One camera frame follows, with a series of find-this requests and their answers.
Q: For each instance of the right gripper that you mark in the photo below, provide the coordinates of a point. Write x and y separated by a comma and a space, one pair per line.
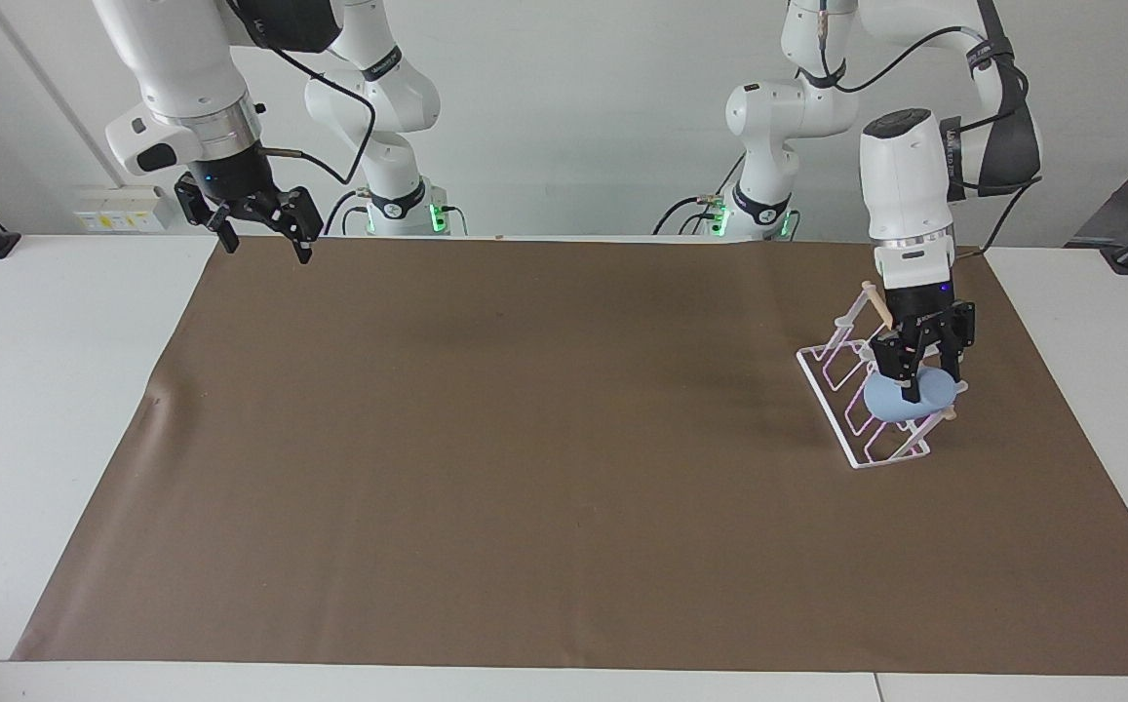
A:
230, 177

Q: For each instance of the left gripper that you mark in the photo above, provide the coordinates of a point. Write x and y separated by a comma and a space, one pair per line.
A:
917, 300

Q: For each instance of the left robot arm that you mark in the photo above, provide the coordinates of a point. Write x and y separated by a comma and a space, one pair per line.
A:
900, 166

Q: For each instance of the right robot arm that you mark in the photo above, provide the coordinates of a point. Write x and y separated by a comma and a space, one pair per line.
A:
183, 68

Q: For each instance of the white wall socket box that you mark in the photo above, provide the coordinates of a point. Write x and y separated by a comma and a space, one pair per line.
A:
120, 209

